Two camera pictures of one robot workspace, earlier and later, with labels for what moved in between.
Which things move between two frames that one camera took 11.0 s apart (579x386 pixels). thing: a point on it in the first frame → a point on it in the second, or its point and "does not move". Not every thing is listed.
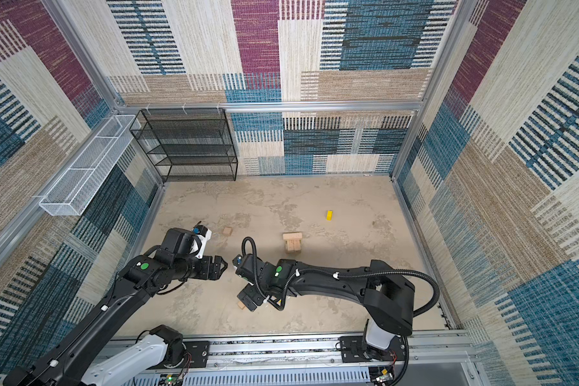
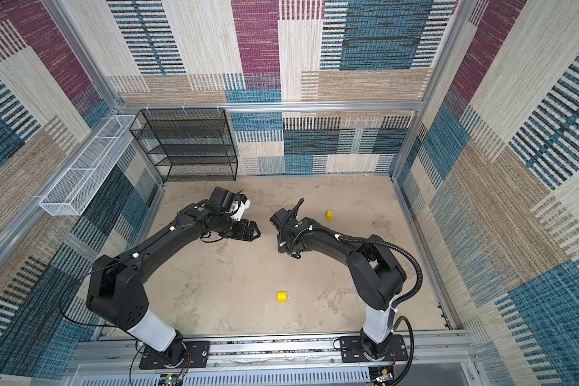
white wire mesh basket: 76,187 does not move
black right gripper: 248,293 → 283,246
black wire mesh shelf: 187,144 does not move
